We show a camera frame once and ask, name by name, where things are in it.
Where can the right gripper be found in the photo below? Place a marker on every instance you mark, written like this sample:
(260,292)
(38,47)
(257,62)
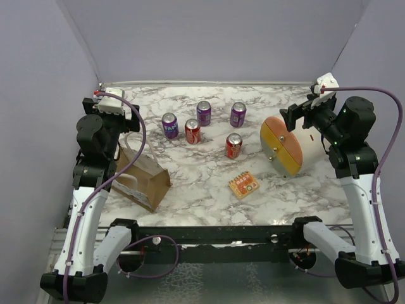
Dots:
(291,113)

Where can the red cola can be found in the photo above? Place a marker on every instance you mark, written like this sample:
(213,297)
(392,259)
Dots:
(192,131)
(233,145)

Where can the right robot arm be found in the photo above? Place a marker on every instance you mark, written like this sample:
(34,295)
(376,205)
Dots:
(373,259)

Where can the orange spiral notebook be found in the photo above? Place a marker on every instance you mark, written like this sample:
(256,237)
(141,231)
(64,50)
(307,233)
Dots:
(243,185)

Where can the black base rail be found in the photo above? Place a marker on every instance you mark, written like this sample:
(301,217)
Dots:
(212,244)

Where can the purple soda can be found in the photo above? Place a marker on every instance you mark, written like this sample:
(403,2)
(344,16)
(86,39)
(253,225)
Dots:
(237,114)
(170,125)
(203,113)

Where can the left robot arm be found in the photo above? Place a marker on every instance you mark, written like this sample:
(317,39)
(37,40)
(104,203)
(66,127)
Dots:
(81,272)

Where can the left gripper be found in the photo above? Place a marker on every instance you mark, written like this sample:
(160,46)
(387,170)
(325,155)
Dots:
(128,124)

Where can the round cabinet toy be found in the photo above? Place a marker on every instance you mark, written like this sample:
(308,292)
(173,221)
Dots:
(291,152)

